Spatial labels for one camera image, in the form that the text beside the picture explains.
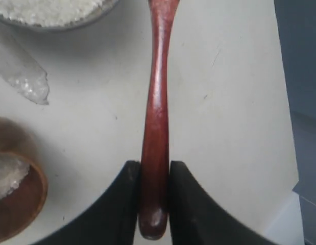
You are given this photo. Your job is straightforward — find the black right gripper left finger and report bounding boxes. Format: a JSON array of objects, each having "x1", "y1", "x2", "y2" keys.
[{"x1": 36, "y1": 161, "x2": 140, "y2": 245}]

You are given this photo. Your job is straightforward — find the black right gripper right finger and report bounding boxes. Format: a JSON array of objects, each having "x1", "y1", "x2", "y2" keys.
[{"x1": 168, "y1": 161, "x2": 272, "y2": 245}]

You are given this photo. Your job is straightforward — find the dark red wooden spoon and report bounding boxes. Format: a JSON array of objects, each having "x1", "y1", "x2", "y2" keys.
[{"x1": 138, "y1": 1, "x2": 179, "y2": 240}]

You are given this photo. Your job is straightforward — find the brown wooden cup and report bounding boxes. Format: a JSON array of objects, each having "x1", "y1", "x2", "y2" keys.
[{"x1": 0, "y1": 117, "x2": 48, "y2": 242}]

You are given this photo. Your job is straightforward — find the steel bowl of rice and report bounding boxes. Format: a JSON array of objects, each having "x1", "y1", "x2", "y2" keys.
[{"x1": 0, "y1": 1, "x2": 118, "y2": 32}]

